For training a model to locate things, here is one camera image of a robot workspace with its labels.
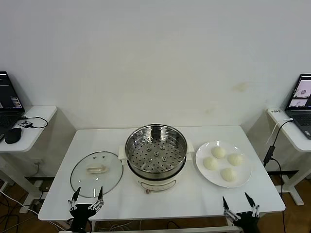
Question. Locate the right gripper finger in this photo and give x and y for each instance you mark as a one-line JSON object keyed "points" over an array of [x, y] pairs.
{"points": [[252, 205], [226, 207]]}

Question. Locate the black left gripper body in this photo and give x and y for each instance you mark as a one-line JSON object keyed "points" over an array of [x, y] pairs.
{"points": [[81, 213]]}

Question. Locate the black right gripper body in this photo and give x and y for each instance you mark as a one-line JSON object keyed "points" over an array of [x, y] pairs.
{"points": [[249, 222]]}

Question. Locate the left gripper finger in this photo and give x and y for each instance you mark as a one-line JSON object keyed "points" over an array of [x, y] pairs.
{"points": [[100, 196], [74, 197]]}

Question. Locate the round glass pot lid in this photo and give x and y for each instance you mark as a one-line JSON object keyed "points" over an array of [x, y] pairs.
{"points": [[80, 174]]}

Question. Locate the white steamed baozi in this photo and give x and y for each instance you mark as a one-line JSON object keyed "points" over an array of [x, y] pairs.
{"points": [[218, 152], [235, 159], [228, 174], [210, 163]]}

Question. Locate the perforated steel steamer basket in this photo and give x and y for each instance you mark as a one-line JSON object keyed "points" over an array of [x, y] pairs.
{"points": [[132, 138]]}

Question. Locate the round white plate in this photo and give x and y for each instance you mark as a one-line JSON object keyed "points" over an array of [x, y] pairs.
{"points": [[243, 177]]}

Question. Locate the white floor power strip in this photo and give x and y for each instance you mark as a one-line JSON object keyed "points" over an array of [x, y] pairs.
{"points": [[25, 209]]}

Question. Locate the cream electric cooker pot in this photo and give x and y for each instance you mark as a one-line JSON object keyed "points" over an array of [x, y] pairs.
{"points": [[155, 185]]}

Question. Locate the black computer mouse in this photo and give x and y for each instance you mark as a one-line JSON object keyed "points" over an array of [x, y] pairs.
{"points": [[13, 136]]}

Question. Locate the small black hub device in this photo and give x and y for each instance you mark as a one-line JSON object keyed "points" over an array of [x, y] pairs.
{"points": [[25, 123]]}

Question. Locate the white side desk with mouse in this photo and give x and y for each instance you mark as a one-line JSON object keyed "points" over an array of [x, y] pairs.
{"points": [[39, 114]]}

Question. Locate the white labelled power strip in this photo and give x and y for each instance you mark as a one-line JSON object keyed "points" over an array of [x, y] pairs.
{"points": [[275, 111]]}

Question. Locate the black laptop dark screen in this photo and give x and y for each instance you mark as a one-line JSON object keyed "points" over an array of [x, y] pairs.
{"points": [[9, 97]]}

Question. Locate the white table frame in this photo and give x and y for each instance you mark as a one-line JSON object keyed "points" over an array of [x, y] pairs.
{"points": [[194, 228]]}

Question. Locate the white wall socket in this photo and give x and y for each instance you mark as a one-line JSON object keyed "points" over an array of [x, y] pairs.
{"points": [[37, 162]]}

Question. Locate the grey laptop camera views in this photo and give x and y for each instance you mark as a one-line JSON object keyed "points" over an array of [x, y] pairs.
{"points": [[298, 116]]}

